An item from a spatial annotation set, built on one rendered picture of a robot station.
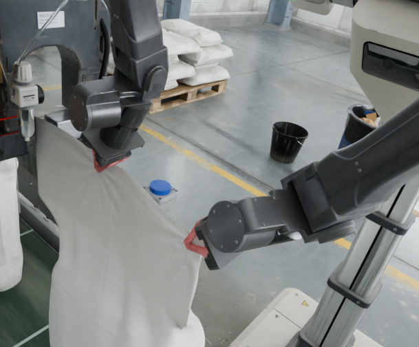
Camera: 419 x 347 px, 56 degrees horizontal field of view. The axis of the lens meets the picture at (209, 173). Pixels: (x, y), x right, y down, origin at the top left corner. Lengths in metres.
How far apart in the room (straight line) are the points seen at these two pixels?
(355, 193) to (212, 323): 1.56
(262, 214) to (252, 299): 1.64
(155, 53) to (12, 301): 1.05
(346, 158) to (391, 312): 1.97
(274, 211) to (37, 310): 1.09
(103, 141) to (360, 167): 0.46
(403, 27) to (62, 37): 0.63
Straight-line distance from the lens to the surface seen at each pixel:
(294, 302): 1.74
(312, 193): 0.45
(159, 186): 1.11
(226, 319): 1.93
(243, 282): 2.11
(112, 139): 0.70
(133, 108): 0.64
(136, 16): 0.57
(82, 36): 0.90
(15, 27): 0.83
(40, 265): 1.56
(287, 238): 0.49
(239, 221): 0.42
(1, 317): 1.43
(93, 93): 0.60
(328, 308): 1.29
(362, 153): 0.39
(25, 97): 0.80
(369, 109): 3.07
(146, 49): 0.60
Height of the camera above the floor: 1.47
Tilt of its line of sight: 31 degrees down
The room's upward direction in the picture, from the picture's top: 12 degrees clockwise
